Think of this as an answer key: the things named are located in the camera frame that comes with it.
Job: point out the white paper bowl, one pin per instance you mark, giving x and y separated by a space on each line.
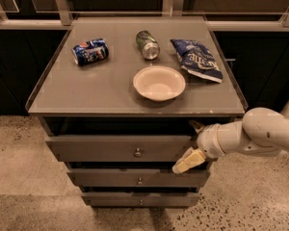
159 83

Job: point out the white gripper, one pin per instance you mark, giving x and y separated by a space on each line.
207 141

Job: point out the grey drawer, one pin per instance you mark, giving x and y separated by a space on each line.
141 199
119 148
113 177

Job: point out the metal railing with glass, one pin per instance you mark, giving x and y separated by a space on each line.
220 15

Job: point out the blue pepsi can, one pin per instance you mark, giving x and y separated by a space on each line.
92 51

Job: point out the grey bottom drawer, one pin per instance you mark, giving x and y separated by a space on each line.
141 199

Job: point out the green soda can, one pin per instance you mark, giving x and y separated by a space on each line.
148 45

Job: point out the grey top drawer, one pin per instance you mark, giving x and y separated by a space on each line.
119 148

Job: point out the blue chip bag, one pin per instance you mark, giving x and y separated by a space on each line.
196 59

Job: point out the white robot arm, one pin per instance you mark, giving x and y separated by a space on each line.
261 132

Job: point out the grey drawer cabinet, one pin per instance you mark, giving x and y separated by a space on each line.
100 99

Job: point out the grey middle drawer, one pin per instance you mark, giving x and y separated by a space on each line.
113 177

